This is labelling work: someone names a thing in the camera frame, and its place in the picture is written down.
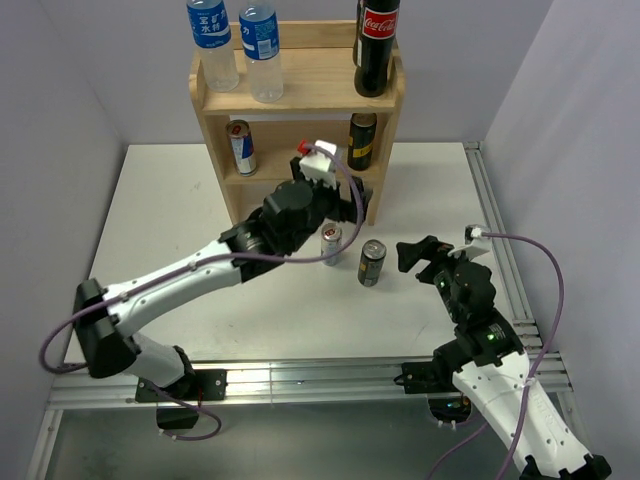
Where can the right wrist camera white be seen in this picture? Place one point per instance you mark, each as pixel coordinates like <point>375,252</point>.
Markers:
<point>477,242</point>

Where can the water bottle blue label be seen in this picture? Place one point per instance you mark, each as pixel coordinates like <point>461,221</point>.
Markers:
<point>212,36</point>

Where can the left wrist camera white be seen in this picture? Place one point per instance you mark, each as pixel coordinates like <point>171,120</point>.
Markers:
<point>317,167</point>

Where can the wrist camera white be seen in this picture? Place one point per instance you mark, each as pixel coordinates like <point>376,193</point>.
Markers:
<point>477,242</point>
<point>317,167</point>

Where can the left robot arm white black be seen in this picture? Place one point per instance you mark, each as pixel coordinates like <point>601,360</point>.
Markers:
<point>111,318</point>

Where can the wooden two-tier shelf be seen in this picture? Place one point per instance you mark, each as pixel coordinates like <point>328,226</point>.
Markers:
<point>318,101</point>

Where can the aluminium rail frame front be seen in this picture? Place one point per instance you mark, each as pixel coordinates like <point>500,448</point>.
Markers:
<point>249,383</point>

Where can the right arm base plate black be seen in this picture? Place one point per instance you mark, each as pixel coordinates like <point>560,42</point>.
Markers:
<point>429,377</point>

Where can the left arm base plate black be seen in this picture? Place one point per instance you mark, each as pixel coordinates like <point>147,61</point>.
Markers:
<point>203,385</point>

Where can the black yellow beverage can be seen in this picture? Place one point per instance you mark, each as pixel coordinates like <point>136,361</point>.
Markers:
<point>361,138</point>

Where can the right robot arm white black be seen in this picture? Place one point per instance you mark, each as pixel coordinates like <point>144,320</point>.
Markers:
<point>487,363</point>

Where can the Coca-Cola bottle red label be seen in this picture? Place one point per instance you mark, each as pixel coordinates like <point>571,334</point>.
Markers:
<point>376,29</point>

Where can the small water bottle blue cap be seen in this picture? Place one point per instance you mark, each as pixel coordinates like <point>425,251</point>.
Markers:
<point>261,44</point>

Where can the silver slim beverage can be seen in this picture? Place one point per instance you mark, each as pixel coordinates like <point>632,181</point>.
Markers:
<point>331,240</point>

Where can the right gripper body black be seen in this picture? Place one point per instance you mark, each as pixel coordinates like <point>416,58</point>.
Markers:
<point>441,267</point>

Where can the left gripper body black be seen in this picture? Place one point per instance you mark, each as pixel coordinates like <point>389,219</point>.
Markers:
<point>345,210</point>

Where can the blue silver energy drink can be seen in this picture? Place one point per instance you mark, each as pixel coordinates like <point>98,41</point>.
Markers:
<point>239,134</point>

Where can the dark green beverage can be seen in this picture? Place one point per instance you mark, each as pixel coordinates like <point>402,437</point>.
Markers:
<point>373,254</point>

